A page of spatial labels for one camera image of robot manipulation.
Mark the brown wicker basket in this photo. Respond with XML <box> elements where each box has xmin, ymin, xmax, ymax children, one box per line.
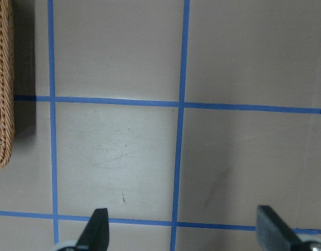
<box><xmin>0</xmin><ymin>1</ymin><xmax>15</xmax><ymax>170</ymax></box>

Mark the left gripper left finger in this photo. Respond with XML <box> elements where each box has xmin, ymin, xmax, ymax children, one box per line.
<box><xmin>74</xmin><ymin>208</ymin><xmax>109</xmax><ymax>251</ymax></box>

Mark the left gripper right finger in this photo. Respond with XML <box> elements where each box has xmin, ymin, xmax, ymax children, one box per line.
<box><xmin>256</xmin><ymin>206</ymin><xmax>301</xmax><ymax>251</ymax></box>

